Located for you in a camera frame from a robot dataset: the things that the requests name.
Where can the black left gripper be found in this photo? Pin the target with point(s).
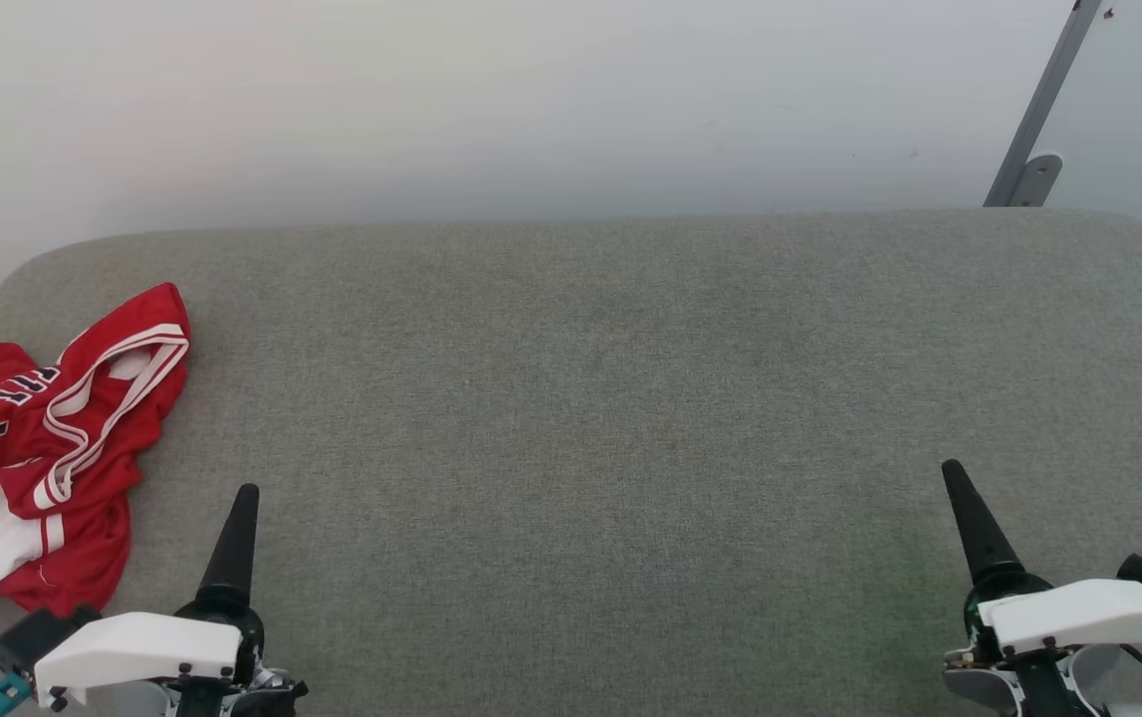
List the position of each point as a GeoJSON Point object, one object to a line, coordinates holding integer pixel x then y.
{"type": "Point", "coordinates": [250, 632]}

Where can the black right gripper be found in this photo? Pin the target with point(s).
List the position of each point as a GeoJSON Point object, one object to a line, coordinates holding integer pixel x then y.
{"type": "Point", "coordinates": [977, 597]}

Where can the red and white basketball jersey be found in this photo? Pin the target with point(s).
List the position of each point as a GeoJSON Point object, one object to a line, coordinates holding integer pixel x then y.
{"type": "Point", "coordinates": [83, 468]}

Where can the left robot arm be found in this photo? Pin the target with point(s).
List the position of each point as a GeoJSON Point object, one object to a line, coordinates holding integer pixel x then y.
{"type": "Point", "coordinates": [272, 694]}

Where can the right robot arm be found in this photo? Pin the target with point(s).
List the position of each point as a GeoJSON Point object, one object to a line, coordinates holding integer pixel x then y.
{"type": "Point", "coordinates": [979, 685]}

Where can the black left wrist connector block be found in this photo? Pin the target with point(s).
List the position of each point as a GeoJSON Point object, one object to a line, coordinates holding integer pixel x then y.
{"type": "Point", "coordinates": [33, 632]}

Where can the grey fabric sofa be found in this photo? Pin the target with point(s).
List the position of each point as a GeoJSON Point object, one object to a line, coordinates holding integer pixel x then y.
{"type": "Point", "coordinates": [570, 448]}

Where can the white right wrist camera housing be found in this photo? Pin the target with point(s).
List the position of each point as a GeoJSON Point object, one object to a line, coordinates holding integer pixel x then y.
{"type": "Point", "coordinates": [1088, 612]}

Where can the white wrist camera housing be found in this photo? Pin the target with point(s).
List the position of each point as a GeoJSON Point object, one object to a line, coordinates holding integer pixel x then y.
{"type": "Point", "coordinates": [132, 647]}
{"type": "Point", "coordinates": [1088, 612]}

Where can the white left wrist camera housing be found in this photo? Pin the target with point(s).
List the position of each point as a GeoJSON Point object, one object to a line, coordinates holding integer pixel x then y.
{"type": "Point", "coordinates": [132, 647]}

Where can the grey metal wall bracket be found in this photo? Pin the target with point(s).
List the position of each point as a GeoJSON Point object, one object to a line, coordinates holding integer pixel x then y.
{"type": "Point", "coordinates": [1028, 179]}

